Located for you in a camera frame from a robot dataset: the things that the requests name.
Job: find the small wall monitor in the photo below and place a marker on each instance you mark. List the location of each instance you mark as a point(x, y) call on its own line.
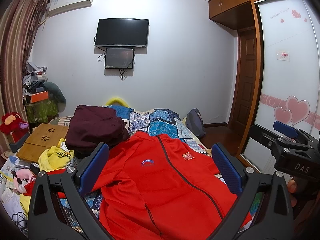
point(119, 58)

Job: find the person's right hand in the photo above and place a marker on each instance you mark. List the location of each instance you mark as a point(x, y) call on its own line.
point(292, 186)

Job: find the dark green cushion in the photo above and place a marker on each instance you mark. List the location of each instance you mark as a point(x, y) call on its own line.
point(53, 89)

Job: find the yellow curved tube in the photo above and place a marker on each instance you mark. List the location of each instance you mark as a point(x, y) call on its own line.
point(116, 101)

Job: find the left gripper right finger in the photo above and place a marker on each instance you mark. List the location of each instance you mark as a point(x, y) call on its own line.
point(274, 216)

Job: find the red zip jacket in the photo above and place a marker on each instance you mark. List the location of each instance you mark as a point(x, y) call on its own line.
point(148, 187)

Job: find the bamboo lap desk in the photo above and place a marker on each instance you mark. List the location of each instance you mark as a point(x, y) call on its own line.
point(44, 137)

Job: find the green storage box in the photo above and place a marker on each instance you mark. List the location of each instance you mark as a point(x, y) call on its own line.
point(41, 111)

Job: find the wooden wardrobe frame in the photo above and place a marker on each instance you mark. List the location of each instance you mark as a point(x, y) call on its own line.
point(239, 15)

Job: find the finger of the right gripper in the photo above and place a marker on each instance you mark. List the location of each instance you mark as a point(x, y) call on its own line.
point(285, 129)

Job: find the orange box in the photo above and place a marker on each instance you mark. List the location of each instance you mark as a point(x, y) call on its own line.
point(44, 95)

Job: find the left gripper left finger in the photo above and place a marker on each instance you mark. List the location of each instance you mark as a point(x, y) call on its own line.
point(46, 217)

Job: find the white air conditioner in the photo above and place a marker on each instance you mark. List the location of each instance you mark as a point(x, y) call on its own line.
point(62, 6)

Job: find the grey backpack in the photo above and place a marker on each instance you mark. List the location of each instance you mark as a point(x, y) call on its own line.
point(195, 123)

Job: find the brown wooden door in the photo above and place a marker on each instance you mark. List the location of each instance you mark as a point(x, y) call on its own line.
point(245, 80)

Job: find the blue patchwork quilt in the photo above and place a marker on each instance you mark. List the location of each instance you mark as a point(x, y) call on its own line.
point(160, 127)

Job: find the striped brown curtain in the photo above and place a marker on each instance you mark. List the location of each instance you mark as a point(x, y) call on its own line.
point(19, 25)

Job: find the white heart sliding door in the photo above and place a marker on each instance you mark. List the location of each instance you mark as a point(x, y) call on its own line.
point(290, 85)

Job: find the yellow printed t-shirt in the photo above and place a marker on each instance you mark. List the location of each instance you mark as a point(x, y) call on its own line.
point(55, 158)

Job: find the folded maroon garment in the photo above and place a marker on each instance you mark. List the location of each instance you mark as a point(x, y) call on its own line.
point(91, 125)

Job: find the pile of clutter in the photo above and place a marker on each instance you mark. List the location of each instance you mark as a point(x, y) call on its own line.
point(33, 81)

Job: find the red plush toy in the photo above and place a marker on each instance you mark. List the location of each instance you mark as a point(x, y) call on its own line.
point(13, 126)

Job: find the large wall television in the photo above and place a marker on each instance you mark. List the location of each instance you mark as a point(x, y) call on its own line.
point(122, 32)

